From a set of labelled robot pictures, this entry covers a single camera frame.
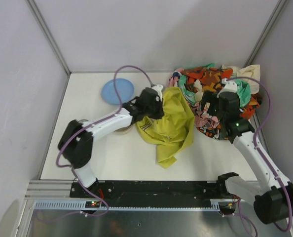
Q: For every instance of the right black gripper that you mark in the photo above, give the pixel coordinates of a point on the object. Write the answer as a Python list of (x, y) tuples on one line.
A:
[(211, 103)]

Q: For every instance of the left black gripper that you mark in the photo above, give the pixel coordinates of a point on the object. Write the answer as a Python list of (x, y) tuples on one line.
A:
[(155, 111)]

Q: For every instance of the yellow-green cloth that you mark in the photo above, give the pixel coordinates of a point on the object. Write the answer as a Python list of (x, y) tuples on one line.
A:
[(173, 132)]

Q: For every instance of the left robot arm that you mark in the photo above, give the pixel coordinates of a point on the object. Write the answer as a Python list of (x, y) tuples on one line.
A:
[(77, 140)]

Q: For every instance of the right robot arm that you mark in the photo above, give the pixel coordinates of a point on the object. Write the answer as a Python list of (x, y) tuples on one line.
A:
[(272, 198)]

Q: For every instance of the pink patterned cloth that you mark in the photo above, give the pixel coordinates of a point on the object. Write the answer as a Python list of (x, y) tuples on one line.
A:
[(179, 80)]

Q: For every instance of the orange camouflage cloth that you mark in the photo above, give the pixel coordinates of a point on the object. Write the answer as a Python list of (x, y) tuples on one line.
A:
[(210, 79)]

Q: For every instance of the black orange speckled cloth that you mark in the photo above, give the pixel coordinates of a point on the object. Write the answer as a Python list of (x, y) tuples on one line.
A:
[(211, 127)]

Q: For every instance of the cream cloth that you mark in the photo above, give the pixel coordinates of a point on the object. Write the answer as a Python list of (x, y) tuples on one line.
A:
[(252, 71)]

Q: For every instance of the blue plate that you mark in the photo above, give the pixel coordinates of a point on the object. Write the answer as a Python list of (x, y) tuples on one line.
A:
[(125, 90)]

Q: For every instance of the beige bowl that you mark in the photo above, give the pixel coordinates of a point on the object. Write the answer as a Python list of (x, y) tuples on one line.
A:
[(121, 130)]

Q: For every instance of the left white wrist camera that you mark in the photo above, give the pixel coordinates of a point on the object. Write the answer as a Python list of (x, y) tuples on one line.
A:
[(159, 88)]

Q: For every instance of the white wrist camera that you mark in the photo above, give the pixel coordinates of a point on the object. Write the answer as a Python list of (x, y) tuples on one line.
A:
[(228, 86), (159, 88)]

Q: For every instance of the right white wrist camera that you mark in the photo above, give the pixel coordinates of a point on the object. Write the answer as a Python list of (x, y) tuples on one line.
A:
[(228, 86)]

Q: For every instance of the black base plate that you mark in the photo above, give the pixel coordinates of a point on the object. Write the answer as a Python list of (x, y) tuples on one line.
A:
[(159, 192)]

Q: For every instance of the grey cable duct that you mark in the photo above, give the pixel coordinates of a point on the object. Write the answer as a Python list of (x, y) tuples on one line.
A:
[(94, 205)]

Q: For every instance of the aluminium frame rail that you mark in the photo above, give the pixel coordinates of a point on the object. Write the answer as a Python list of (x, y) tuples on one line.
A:
[(49, 189)]

